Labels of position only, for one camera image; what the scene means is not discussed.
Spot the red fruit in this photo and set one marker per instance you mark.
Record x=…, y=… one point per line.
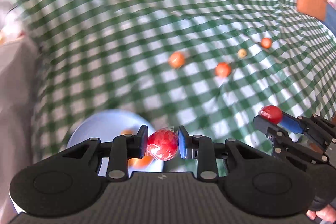
x=163, y=144

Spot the green white checkered cloth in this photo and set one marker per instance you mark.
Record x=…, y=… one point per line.
x=113, y=54

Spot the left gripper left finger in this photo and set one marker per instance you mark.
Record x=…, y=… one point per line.
x=123, y=148

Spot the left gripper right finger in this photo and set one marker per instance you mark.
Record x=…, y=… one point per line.
x=200, y=148

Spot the person's right hand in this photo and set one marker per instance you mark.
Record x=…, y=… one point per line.
x=323, y=205

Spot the small tan longan on cloth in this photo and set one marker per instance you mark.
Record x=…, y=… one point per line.
x=242, y=53

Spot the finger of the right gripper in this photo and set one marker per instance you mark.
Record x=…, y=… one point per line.
x=291, y=123
x=274, y=133

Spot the orange tomato fruit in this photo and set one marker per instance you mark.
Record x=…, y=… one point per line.
x=223, y=70

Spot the red cherry tomato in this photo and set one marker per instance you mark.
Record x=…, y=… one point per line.
x=271, y=113

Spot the grey sofa armrest cover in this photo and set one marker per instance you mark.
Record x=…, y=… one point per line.
x=18, y=68

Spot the orange wrapped fruit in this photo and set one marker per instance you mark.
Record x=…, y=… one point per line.
x=177, y=60

